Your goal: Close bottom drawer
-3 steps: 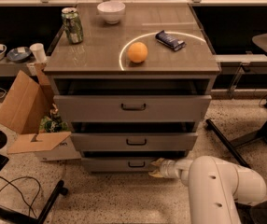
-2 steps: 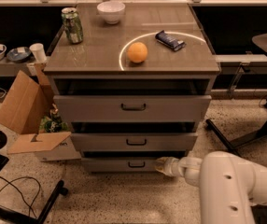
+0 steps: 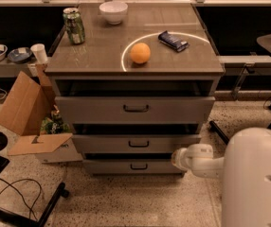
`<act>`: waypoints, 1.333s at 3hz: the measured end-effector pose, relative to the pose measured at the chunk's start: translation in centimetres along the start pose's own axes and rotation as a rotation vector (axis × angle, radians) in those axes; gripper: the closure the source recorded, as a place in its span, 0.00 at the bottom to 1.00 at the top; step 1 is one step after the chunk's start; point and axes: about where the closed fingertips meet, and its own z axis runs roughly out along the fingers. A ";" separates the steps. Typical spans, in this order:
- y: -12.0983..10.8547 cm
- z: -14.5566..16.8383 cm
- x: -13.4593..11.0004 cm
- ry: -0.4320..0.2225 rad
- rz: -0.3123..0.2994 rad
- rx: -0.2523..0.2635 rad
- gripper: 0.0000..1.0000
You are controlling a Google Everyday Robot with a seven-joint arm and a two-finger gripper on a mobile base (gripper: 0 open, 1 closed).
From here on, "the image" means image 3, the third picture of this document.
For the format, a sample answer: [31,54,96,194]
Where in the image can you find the grey bottom drawer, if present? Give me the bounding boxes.
[83,153,182,175]

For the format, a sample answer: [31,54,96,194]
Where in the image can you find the grey drawer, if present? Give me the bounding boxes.
[72,124,201,154]
[83,153,182,175]
[56,80,215,124]

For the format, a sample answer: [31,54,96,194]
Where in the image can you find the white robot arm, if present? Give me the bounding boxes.
[172,128,271,227]

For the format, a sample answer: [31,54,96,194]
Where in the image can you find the grey drawer cabinet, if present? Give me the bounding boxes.
[45,3,226,178]

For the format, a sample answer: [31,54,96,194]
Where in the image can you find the grey middle drawer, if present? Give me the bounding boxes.
[72,124,201,154]

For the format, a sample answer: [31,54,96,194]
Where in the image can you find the grey top drawer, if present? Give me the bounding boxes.
[56,80,215,124]

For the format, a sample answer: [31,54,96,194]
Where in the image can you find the orange fruit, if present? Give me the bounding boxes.
[130,43,151,64]

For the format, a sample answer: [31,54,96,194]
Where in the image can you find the dark blue snack bar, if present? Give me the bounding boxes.
[158,31,189,52]

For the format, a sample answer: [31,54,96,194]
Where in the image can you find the green snack bags in box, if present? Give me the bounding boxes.
[40,106,70,134]

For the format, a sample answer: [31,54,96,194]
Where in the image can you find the white bowl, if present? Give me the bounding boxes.
[99,1,128,25]

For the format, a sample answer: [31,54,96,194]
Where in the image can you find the open cardboard box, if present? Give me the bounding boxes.
[0,64,82,164]

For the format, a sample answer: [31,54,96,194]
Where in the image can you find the green soda can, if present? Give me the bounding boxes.
[63,8,85,44]

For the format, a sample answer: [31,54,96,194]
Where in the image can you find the white paper cup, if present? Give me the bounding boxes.
[30,44,48,64]

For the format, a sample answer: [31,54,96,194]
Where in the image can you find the blue patterned bowl right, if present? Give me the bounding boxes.
[8,47,32,63]

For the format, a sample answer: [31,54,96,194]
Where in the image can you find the grey side shelf right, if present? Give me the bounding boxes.
[218,55,271,68]

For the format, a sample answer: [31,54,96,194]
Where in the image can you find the grey side shelf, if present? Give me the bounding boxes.
[0,59,39,78]
[218,55,271,68]

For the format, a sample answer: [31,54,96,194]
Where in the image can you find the grey side shelf left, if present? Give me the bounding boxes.
[0,59,39,78]

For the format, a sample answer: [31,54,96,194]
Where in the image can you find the black chair left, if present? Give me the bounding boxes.
[0,132,69,227]

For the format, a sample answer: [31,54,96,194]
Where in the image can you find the black cable on floor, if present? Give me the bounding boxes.
[0,177,45,227]

